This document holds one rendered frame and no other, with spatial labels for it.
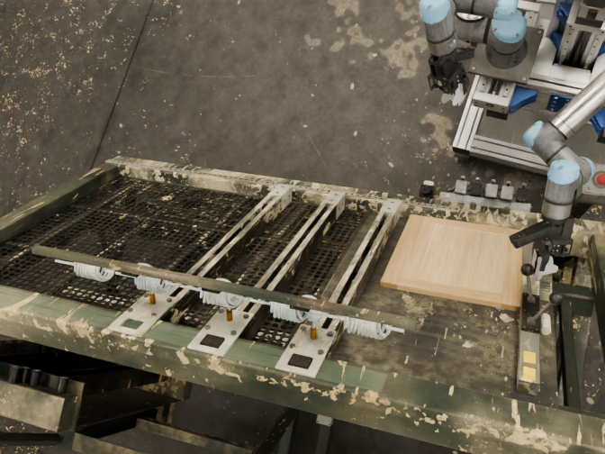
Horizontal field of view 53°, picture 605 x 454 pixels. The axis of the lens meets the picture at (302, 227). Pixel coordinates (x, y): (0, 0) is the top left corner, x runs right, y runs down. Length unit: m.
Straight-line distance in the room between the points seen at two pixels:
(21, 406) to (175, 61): 2.67
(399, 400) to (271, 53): 2.82
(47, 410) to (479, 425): 1.20
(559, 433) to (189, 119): 3.05
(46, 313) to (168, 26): 2.79
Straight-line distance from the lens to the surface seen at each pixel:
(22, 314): 1.84
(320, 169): 3.56
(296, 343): 1.56
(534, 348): 1.78
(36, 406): 1.99
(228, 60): 3.99
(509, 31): 2.31
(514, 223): 2.48
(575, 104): 1.90
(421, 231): 2.37
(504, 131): 3.29
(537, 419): 1.46
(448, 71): 1.79
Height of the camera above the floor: 3.34
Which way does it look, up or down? 72 degrees down
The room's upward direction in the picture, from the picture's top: 60 degrees counter-clockwise
